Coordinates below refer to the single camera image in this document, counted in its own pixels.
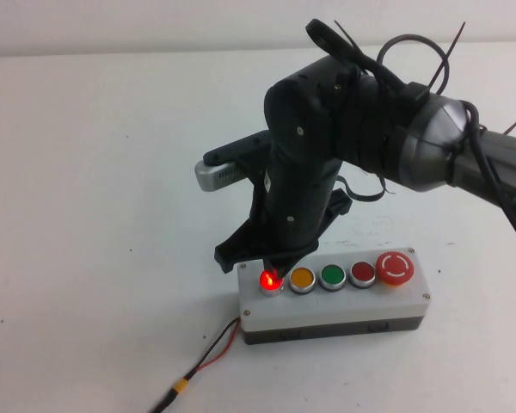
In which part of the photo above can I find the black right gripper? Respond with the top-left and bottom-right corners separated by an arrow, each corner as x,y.
213,148 -> 353,281

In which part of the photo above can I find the lit red indicator button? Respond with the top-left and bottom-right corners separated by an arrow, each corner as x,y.
257,268 -> 286,298

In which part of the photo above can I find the yellow push button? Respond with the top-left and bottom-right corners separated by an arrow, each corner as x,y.
288,265 -> 316,296

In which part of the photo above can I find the green push button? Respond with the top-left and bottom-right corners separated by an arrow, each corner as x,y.
317,262 -> 347,293

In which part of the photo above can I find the grey push-button control box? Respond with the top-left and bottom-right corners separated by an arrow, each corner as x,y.
236,247 -> 432,347

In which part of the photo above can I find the dark red push button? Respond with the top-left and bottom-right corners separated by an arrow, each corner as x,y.
347,260 -> 377,290

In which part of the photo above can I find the red mushroom emergency stop button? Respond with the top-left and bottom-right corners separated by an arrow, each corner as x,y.
374,250 -> 415,288

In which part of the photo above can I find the curled black zip tie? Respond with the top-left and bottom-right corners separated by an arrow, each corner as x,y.
337,174 -> 397,203

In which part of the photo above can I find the black zip tie large loop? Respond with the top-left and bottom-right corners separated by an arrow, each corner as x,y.
377,21 -> 466,95

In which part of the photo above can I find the thin black wire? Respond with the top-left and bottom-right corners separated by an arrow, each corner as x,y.
186,317 -> 243,379

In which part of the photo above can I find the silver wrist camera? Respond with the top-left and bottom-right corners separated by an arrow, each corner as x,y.
193,159 -> 253,193

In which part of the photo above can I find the thin red wire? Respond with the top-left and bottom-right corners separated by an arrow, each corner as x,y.
196,318 -> 243,372

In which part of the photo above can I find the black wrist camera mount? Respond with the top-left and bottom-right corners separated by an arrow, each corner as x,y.
202,131 -> 273,225

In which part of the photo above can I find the black sheathed power cable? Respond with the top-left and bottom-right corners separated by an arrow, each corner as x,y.
148,389 -> 180,413

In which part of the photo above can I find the thick black camera cable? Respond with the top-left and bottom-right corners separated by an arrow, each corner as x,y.
304,18 -> 408,102

